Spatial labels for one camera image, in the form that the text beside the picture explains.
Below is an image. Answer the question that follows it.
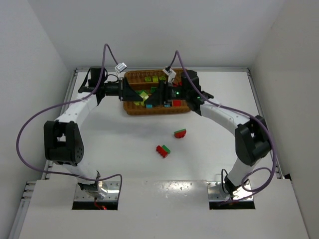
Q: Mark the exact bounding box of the red sloped lego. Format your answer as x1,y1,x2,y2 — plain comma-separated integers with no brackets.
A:
172,100,181,107

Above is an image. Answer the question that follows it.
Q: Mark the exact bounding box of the metal base plate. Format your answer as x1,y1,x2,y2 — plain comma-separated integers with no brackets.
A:
207,181,253,203
74,181,120,202

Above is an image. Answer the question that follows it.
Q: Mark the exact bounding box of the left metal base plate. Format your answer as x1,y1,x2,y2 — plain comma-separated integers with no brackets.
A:
74,181,120,202

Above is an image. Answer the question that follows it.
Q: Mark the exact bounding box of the red green rounded lego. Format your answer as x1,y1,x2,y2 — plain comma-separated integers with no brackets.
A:
174,128,187,138

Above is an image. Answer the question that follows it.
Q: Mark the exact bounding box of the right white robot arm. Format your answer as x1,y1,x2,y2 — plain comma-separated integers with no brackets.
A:
147,68,272,195

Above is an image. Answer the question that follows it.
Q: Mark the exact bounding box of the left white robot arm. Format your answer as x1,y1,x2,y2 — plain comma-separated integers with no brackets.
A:
44,67,143,199

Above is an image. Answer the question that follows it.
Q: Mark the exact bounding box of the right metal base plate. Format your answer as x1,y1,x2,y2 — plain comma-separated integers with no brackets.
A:
207,181,253,203

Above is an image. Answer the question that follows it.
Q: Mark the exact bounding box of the lime lego slope piece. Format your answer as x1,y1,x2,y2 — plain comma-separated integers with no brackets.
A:
134,91,149,106

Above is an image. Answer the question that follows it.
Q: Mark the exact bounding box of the brown wicker divided basket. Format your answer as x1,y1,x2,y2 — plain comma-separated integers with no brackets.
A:
123,69,190,116

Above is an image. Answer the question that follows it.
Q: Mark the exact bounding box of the red green lego pair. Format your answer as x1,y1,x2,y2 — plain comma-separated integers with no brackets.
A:
156,145,170,158

